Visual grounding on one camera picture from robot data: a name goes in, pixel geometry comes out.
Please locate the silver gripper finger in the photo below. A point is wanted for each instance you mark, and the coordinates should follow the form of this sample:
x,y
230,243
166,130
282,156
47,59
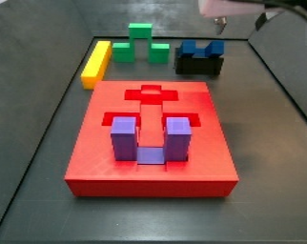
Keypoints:
x,y
220,24

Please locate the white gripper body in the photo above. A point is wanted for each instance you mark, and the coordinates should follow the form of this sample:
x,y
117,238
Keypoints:
x,y
220,8

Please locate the blue U-shaped block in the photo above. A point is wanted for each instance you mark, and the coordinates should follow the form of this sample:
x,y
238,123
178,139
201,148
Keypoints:
x,y
212,50

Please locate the black angle fixture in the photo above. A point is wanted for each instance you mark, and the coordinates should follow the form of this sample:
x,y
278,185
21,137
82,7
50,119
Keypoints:
x,y
197,65

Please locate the red base board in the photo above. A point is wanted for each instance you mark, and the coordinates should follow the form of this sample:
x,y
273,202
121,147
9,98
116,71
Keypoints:
x,y
95,174

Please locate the green stepped block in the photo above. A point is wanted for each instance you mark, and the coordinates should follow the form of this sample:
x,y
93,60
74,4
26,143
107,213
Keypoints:
x,y
140,44

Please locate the yellow long block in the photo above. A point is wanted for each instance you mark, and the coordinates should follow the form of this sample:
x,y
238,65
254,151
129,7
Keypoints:
x,y
95,65

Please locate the purple U-shaped block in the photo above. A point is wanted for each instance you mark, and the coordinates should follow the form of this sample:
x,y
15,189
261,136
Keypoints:
x,y
154,143

